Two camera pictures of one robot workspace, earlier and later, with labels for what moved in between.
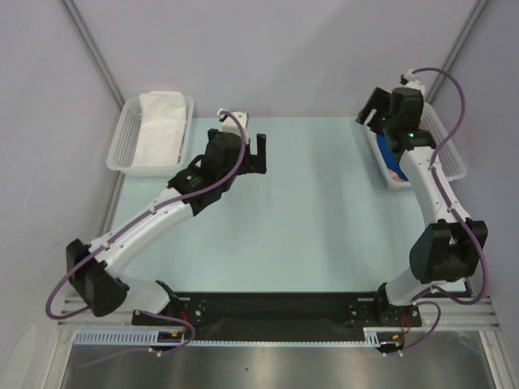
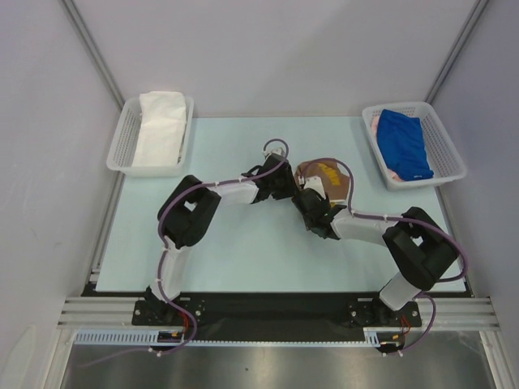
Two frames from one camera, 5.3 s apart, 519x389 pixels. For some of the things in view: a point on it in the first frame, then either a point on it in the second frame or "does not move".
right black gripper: (374, 107) to (306, 198)
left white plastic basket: (121, 151) does not move
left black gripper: (255, 163) to (290, 187)
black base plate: (278, 317) does not move
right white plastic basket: (450, 162) does not move
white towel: (161, 129) does not move
